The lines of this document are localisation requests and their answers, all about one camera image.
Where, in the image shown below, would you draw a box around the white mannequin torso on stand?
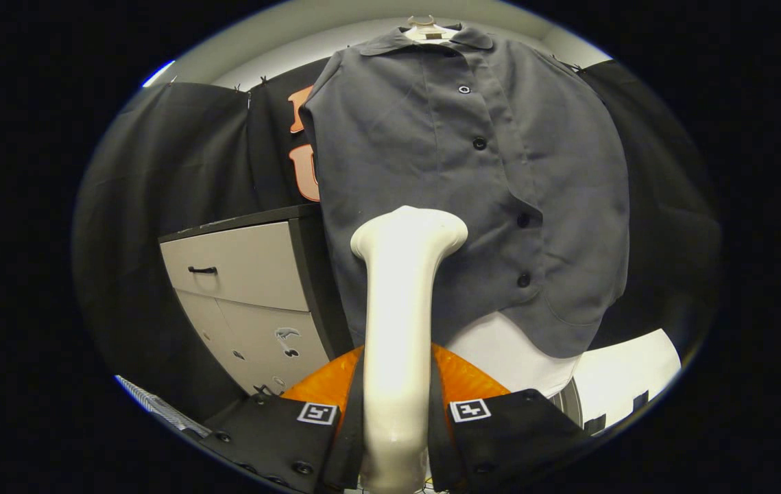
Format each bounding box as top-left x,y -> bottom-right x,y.
400,15 -> 583,427

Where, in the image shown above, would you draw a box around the narrow ceiling light panel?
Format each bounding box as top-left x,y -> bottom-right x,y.
142,60 -> 176,89

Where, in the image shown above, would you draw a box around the dark grey button shirt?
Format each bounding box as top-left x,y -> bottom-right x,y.
300,24 -> 631,359

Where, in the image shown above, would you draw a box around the white garment steamer head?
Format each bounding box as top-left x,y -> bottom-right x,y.
350,206 -> 469,494

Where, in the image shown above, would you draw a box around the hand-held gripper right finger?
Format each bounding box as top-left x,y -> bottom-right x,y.
429,343 -> 597,494

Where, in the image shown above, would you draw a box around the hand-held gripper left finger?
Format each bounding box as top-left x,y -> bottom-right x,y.
202,346 -> 367,494

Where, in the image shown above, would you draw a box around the white floor sheet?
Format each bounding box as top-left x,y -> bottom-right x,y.
572,328 -> 682,434

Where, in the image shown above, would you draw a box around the grey cabinet with dark top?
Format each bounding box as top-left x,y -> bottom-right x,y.
158,204 -> 353,405

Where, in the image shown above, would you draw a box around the light grey steamer hose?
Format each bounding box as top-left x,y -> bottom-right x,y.
116,375 -> 211,438

